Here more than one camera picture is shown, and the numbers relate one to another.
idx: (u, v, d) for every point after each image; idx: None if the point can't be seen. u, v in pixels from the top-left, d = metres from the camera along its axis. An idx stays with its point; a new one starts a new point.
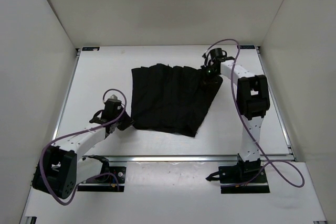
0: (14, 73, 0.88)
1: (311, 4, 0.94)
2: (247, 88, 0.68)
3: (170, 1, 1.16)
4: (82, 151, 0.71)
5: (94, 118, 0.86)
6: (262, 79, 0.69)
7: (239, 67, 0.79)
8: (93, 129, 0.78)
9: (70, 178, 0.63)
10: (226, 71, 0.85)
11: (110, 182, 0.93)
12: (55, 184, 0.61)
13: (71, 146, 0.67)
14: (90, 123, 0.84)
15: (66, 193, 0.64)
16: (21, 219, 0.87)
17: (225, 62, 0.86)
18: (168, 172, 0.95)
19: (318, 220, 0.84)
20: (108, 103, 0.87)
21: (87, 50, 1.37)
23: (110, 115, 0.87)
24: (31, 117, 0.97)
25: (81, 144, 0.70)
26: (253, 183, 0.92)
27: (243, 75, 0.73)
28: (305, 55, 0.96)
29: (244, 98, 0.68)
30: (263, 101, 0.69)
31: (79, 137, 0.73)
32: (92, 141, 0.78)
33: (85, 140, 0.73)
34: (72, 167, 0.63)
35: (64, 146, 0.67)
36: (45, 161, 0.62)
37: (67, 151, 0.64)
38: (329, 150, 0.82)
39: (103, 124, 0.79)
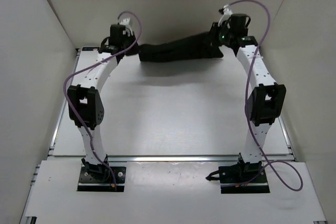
0: (14, 72, 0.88)
1: (311, 3, 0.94)
2: (261, 99, 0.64)
3: (170, 1, 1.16)
4: (101, 84, 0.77)
5: (103, 47, 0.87)
6: (280, 89, 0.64)
7: (257, 64, 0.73)
8: (105, 61, 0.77)
9: (97, 108, 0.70)
10: (243, 60, 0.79)
11: (110, 182, 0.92)
12: (87, 114, 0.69)
13: (91, 83, 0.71)
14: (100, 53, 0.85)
15: (99, 120, 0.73)
16: (21, 219, 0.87)
17: (244, 49, 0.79)
18: (168, 172, 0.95)
19: (318, 220, 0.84)
20: (113, 29, 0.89)
21: (87, 50, 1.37)
23: (117, 40, 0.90)
24: (32, 117, 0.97)
25: (98, 78, 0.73)
26: (253, 183, 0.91)
27: (261, 81, 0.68)
28: (305, 53, 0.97)
29: (258, 108, 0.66)
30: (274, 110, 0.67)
31: (95, 72, 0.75)
32: (106, 73, 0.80)
33: (101, 73, 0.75)
34: (98, 99, 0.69)
35: (84, 83, 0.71)
36: (73, 97, 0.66)
37: (88, 88, 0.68)
38: (328, 149, 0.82)
39: (113, 55, 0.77)
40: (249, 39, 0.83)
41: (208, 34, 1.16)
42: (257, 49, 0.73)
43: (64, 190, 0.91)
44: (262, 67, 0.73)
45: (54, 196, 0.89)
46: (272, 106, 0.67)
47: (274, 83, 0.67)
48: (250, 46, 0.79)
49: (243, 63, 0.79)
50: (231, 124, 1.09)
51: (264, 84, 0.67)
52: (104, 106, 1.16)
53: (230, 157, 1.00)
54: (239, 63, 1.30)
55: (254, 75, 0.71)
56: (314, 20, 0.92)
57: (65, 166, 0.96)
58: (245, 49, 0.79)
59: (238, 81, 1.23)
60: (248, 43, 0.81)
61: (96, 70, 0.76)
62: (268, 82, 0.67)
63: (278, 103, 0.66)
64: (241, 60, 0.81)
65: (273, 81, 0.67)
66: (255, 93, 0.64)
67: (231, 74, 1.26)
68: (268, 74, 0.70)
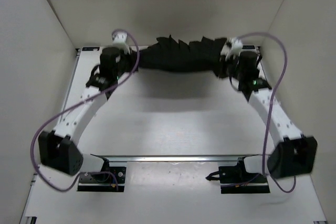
0: (14, 72, 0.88)
1: (311, 3, 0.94)
2: (289, 154, 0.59)
3: (170, 2, 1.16)
4: (81, 128, 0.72)
5: (92, 80, 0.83)
6: (311, 142, 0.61)
7: (275, 114, 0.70)
8: (88, 101, 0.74)
9: (73, 160, 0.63)
10: (258, 107, 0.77)
11: (110, 182, 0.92)
12: (61, 168, 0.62)
13: (67, 129, 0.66)
14: (86, 88, 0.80)
15: (74, 171, 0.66)
16: (21, 219, 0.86)
17: (258, 95, 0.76)
18: (168, 172, 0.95)
19: (318, 220, 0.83)
20: (103, 58, 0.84)
21: (87, 50, 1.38)
23: (108, 69, 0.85)
24: (32, 117, 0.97)
25: (77, 122, 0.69)
26: (253, 183, 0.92)
27: (285, 132, 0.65)
28: (305, 53, 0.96)
29: (285, 166, 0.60)
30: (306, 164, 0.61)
31: (76, 113, 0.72)
32: (90, 111, 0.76)
33: (81, 117, 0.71)
34: (74, 151, 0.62)
35: (59, 128, 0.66)
36: (43, 151, 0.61)
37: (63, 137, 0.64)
38: (328, 149, 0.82)
39: (100, 93, 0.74)
40: (261, 85, 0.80)
41: (213, 50, 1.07)
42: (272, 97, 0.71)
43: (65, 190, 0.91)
44: (282, 115, 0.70)
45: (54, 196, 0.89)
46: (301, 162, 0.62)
47: (301, 134, 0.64)
48: (264, 90, 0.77)
49: (259, 110, 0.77)
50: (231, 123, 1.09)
51: (290, 137, 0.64)
52: (104, 107, 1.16)
53: (229, 157, 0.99)
54: None
55: (276, 126, 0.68)
56: (313, 20, 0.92)
57: None
58: (259, 94, 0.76)
59: None
60: (261, 88, 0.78)
61: (77, 112, 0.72)
62: (293, 134, 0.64)
63: (308, 160, 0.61)
64: (255, 106, 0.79)
65: (300, 132, 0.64)
66: (282, 148, 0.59)
67: None
68: (291, 124, 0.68)
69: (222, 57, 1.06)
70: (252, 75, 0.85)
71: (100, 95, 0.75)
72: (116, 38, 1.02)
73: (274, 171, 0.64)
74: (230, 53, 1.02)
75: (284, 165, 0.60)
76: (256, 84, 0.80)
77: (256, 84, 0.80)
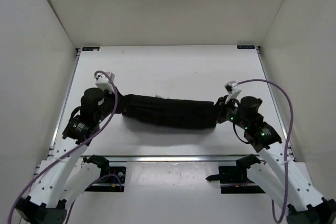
0: (14, 72, 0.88)
1: (311, 4, 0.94)
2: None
3: (170, 2, 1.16)
4: (62, 185, 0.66)
5: (69, 126, 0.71)
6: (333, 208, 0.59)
7: (292, 174, 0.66)
8: (64, 158, 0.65)
9: (54, 220, 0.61)
10: (269, 161, 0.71)
11: (110, 182, 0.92)
12: None
13: (42, 196, 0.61)
14: (64, 139, 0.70)
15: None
16: (21, 219, 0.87)
17: (270, 150, 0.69)
18: (168, 172, 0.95)
19: None
20: (84, 103, 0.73)
21: (87, 50, 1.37)
23: (88, 113, 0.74)
24: (32, 117, 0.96)
25: (54, 185, 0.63)
26: (253, 183, 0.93)
27: (306, 200, 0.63)
28: (305, 54, 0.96)
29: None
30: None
31: (50, 175, 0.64)
32: (71, 167, 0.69)
33: (58, 178, 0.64)
34: (51, 217, 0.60)
35: (35, 194, 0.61)
36: (24, 216, 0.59)
37: (38, 206, 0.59)
38: (328, 149, 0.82)
39: (80, 145, 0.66)
40: (270, 134, 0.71)
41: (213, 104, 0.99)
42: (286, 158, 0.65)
43: None
44: (298, 172, 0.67)
45: None
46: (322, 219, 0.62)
47: (322, 199, 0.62)
48: (275, 143, 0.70)
49: (269, 163, 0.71)
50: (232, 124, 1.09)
51: (312, 204, 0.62)
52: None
53: (230, 157, 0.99)
54: (239, 63, 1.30)
55: (295, 190, 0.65)
56: (313, 21, 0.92)
57: None
58: (271, 150, 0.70)
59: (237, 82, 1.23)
60: (269, 138, 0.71)
61: (53, 172, 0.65)
62: (314, 199, 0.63)
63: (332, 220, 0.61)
64: (265, 158, 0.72)
65: (320, 198, 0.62)
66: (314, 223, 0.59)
67: (231, 74, 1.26)
68: (310, 184, 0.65)
69: (221, 100, 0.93)
70: (259, 123, 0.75)
71: (77, 148, 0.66)
72: (100, 78, 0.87)
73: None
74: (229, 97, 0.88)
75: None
76: (264, 132, 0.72)
77: (265, 131, 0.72)
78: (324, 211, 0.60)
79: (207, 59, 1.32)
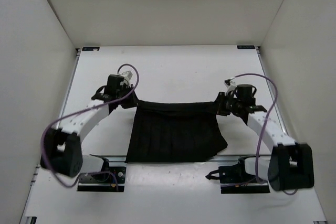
0: (14, 72, 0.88)
1: (311, 3, 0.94)
2: (286, 161, 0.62)
3: (170, 2, 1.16)
4: (86, 131, 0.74)
5: (96, 94, 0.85)
6: (305, 151, 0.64)
7: (271, 125, 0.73)
8: (96, 108, 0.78)
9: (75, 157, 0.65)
10: (255, 126, 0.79)
11: (110, 182, 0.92)
12: (61, 163, 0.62)
13: (74, 127, 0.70)
14: (92, 100, 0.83)
15: (75, 172, 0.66)
16: (21, 219, 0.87)
17: (254, 114, 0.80)
18: (168, 172, 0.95)
19: (318, 220, 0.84)
20: (111, 79, 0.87)
21: (87, 50, 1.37)
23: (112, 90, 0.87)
24: (32, 117, 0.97)
25: (84, 123, 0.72)
26: (253, 183, 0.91)
27: (280, 140, 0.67)
28: (305, 53, 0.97)
29: (283, 174, 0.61)
30: (305, 178, 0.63)
31: (82, 116, 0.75)
32: (95, 120, 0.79)
33: (88, 119, 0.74)
34: (77, 147, 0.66)
35: (66, 127, 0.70)
36: (49, 142, 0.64)
37: (70, 133, 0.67)
38: (328, 149, 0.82)
39: (106, 102, 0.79)
40: (257, 107, 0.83)
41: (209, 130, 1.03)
42: (268, 113, 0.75)
43: (65, 190, 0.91)
44: (276, 127, 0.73)
45: (54, 197, 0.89)
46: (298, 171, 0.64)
47: (295, 142, 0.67)
48: (260, 112, 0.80)
49: (256, 128, 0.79)
50: (232, 124, 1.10)
51: (284, 144, 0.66)
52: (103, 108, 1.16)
53: (229, 157, 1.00)
54: (239, 63, 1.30)
55: (271, 136, 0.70)
56: (313, 20, 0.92)
57: None
58: (255, 114, 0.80)
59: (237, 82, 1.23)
60: (258, 109, 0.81)
61: (84, 115, 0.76)
62: (287, 141, 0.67)
63: (308, 171, 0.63)
64: (252, 126, 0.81)
65: (294, 140, 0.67)
66: (280, 157, 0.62)
67: (231, 74, 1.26)
68: (285, 134, 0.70)
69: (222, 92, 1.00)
70: (250, 102, 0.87)
71: (105, 104, 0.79)
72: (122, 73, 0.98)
73: (273, 183, 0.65)
74: (228, 90, 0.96)
75: (284, 174, 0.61)
76: (253, 107, 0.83)
77: (253, 106, 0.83)
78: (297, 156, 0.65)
79: (207, 59, 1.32)
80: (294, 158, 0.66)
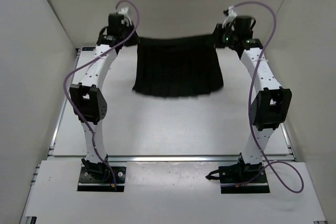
0: (14, 73, 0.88)
1: (311, 3, 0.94)
2: (266, 104, 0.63)
3: (170, 1, 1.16)
4: (102, 78, 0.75)
5: (101, 38, 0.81)
6: (285, 93, 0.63)
7: (262, 68, 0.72)
8: (104, 55, 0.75)
9: (101, 105, 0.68)
10: (247, 63, 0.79)
11: (110, 182, 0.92)
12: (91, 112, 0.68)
13: (91, 81, 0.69)
14: (97, 45, 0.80)
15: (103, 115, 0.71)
16: (21, 219, 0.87)
17: (249, 51, 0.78)
18: (168, 172, 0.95)
19: (317, 220, 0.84)
20: (111, 18, 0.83)
21: (87, 50, 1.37)
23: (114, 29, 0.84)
24: (32, 117, 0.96)
25: (98, 75, 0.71)
26: (253, 183, 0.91)
27: (266, 85, 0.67)
28: (305, 53, 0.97)
29: (261, 113, 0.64)
30: (280, 116, 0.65)
31: (94, 66, 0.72)
32: (106, 65, 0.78)
33: (101, 68, 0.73)
34: (101, 97, 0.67)
35: (84, 81, 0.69)
36: (76, 96, 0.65)
37: (91, 87, 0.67)
38: (328, 149, 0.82)
39: (112, 48, 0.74)
40: (253, 41, 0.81)
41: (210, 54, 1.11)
42: (261, 53, 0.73)
43: (64, 190, 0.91)
44: (267, 70, 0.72)
45: (54, 196, 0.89)
46: (277, 110, 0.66)
47: (280, 87, 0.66)
48: (254, 49, 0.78)
49: (249, 67, 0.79)
50: (232, 123, 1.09)
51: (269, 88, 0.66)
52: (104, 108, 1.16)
53: (229, 157, 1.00)
54: (239, 63, 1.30)
55: (259, 79, 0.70)
56: (314, 20, 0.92)
57: (65, 166, 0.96)
58: (250, 52, 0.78)
59: (237, 82, 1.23)
60: (253, 45, 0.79)
61: (96, 65, 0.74)
62: (272, 86, 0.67)
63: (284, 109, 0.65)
64: (245, 62, 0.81)
65: (278, 85, 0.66)
66: (260, 98, 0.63)
67: (231, 74, 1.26)
68: (273, 78, 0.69)
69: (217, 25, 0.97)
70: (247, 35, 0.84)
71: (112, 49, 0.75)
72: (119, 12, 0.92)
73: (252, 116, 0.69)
74: (226, 22, 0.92)
75: (262, 113, 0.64)
76: (249, 41, 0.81)
77: (250, 41, 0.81)
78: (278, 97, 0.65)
79: None
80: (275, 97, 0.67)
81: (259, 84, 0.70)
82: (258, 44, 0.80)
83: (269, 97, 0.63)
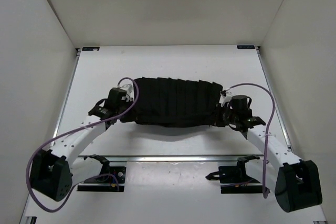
0: (14, 73, 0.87)
1: (311, 3, 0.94)
2: (293, 179, 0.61)
3: (170, 2, 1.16)
4: (77, 151, 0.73)
5: (95, 108, 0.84)
6: (310, 166, 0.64)
7: (273, 142, 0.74)
8: (90, 127, 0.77)
9: (63, 182, 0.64)
10: (255, 141, 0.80)
11: (110, 182, 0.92)
12: (48, 191, 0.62)
13: (65, 150, 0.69)
14: (88, 116, 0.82)
15: (61, 195, 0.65)
16: (21, 219, 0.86)
17: (253, 129, 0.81)
18: (168, 172, 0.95)
19: (318, 220, 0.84)
20: (112, 94, 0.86)
21: (87, 50, 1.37)
23: (112, 105, 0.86)
24: (32, 117, 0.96)
25: (75, 145, 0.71)
26: (253, 183, 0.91)
27: (284, 160, 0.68)
28: (305, 53, 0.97)
29: (291, 194, 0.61)
30: (314, 194, 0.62)
31: (74, 136, 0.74)
32: (90, 137, 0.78)
33: (80, 140, 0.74)
34: (66, 172, 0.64)
35: (56, 149, 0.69)
36: (37, 168, 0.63)
37: (59, 158, 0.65)
38: (328, 149, 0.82)
39: (101, 120, 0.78)
40: (255, 120, 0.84)
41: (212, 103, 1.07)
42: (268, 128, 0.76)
43: None
44: (279, 144, 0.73)
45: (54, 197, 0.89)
46: (308, 189, 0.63)
47: (299, 159, 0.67)
48: (258, 126, 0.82)
49: (258, 144, 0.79)
50: None
51: (289, 162, 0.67)
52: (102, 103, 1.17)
53: (230, 157, 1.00)
54: (238, 63, 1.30)
55: (274, 154, 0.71)
56: (314, 20, 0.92)
57: None
58: (254, 129, 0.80)
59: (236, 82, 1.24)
60: (255, 123, 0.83)
61: (77, 135, 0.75)
62: (292, 160, 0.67)
63: (316, 188, 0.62)
64: (253, 140, 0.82)
65: (298, 158, 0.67)
66: (286, 174, 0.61)
67: (231, 74, 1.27)
68: (289, 151, 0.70)
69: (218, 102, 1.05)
70: (247, 114, 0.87)
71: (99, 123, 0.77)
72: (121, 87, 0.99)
73: (283, 201, 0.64)
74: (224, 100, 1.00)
75: (292, 193, 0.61)
76: (250, 119, 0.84)
77: (251, 119, 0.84)
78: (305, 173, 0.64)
79: (207, 59, 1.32)
80: (301, 174, 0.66)
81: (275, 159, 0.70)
82: (260, 121, 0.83)
83: (294, 174, 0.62)
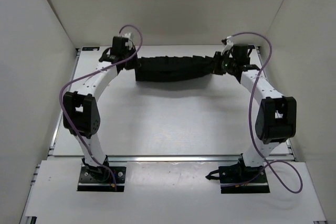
0: (14, 73, 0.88)
1: (311, 3, 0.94)
2: (271, 111, 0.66)
3: (170, 2, 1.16)
4: (97, 92, 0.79)
5: (104, 55, 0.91)
6: (290, 102, 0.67)
7: (262, 82, 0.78)
8: (105, 70, 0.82)
9: (94, 117, 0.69)
10: (247, 83, 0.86)
11: (110, 182, 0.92)
12: (83, 123, 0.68)
13: (88, 90, 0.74)
14: (101, 62, 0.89)
15: (94, 130, 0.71)
16: (21, 219, 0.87)
17: (247, 72, 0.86)
18: (168, 172, 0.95)
19: (318, 220, 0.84)
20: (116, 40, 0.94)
21: (87, 50, 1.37)
23: (119, 51, 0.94)
24: (32, 116, 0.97)
25: (96, 85, 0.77)
26: (253, 183, 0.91)
27: (268, 94, 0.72)
28: (305, 52, 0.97)
29: (267, 123, 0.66)
30: (288, 126, 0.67)
31: (93, 79, 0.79)
32: (104, 81, 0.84)
33: (99, 82, 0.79)
34: (95, 109, 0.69)
35: (81, 89, 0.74)
36: (69, 106, 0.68)
37: (85, 96, 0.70)
38: (328, 149, 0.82)
39: (113, 64, 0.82)
40: (250, 66, 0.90)
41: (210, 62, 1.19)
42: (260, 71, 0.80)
43: (64, 190, 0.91)
44: (268, 84, 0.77)
45: (54, 196, 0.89)
46: (284, 123, 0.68)
47: (282, 95, 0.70)
48: (252, 71, 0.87)
49: (249, 86, 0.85)
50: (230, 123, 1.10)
51: (272, 97, 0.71)
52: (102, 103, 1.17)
53: (229, 158, 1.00)
54: None
55: (260, 91, 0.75)
56: (313, 19, 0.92)
57: (65, 166, 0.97)
58: (248, 73, 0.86)
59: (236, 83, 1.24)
60: (251, 68, 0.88)
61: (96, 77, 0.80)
62: (274, 95, 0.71)
63: (291, 120, 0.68)
64: (245, 82, 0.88)
65: (280, 94, 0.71)
66: (264, 104, 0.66)
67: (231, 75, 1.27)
68: (274, 89, 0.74)
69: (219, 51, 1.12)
70: (243, 62, 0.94)
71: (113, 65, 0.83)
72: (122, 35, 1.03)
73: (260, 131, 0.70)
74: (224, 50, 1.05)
75: (268, 123, 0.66)
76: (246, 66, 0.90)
77: (247, 65, 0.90)
78: (284, 109, 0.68)
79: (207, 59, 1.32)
80: (281, 110, 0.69)
81: (260, 95, 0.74)
82: (255, 67, 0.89)
83: (273, 107, 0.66)
